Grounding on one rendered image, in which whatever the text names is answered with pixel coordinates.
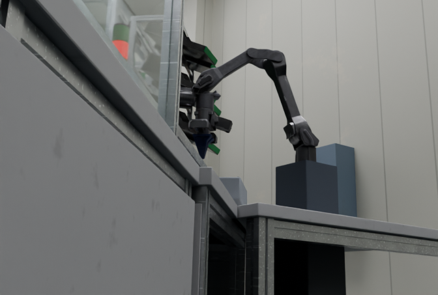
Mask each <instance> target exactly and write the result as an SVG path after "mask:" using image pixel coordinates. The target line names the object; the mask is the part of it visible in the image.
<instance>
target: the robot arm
mask: <svg viewBox="0 0 438 295"><path fill-rule="evenodd" d="M249 63H250V64H252V65H254V66H256V67H258V68H260V69H264V70H265V71H266V73H267V75H268V76H269V77H270V78H271V79H272V80H273V82H274V85H275V87H276V90H277V93H278V96H279V99H280V101H281V104H282V107H283V110H284V113H285V116H286V119H287V125H286V126H285V127H284V132H285V134H286V139H289V142H290V143H291V144H292V145H293V148H294V151H296V154H295V162H299V161H302V160H310V161H313V162H316V146H318V144H319V140H318V138H317V137H316V136H315V135H314V134H313V133H312V130H311V128H310V127H309V125H308V123H307V121H306V120H305V119H304V118H303V117H302V116H301V115H300V112H299V109H298V107H297V103H296V101H295V98H294V96H293V92H292V90H291V87H290V84H289V82H288V79H287V75H286V73H287V64H286V60H285V55H284V54H283V52H281V51H278V50H271V49H256V48H248V49H247V50H246V51H244V52H243V53H241V54H240V55H238V56H236V57H234V58H233V59H231V60H230V61H228V62H226V63H224V64H223V65H221V66H219V67H216V68H211V69H208V70H206V71H203V72H202V73H201V74H200V75H199V77H198V79H197V81H196V84H194V86H193V87H192V88H186V87H181V90H180V102H179V108H182V109H190V108H191V106H193V107H194V104H195V101H196V111H195V112H194V115H195V117H196V118H195V119H192V120H190V121H189V123H188V128H189V129H190V130H192V128H194V129H195V130H196V132H197V134H192V136H193V138H194V141H195V144H196V147H197V150H198V152H199V155H200V156H201V158H202V159H205V155H206V152H207V149H208V146H209V144H217V140H218V138H217V136H216V134H215V133H214V132H213V131H216V129H218V130H222V131H225V132H226V133H229V132H230V131H231V127H232V125H233V123H232V121H231V120H229V119H225V118H222V117H217V116H216V115H215V114H214V100H218V99H219V98H220V97H221V95H220V94H219V93H217V91H214V92H210V91H211V90H213V89H214V88H215V86H217V84H219V82H221V80H223V79H224V78H226V77H228V76H229V75H230V74H232V73H234V72H236V71H237V70H238V69H240V68H242V67H243V66H245V65H247V64H249Z"/></svg>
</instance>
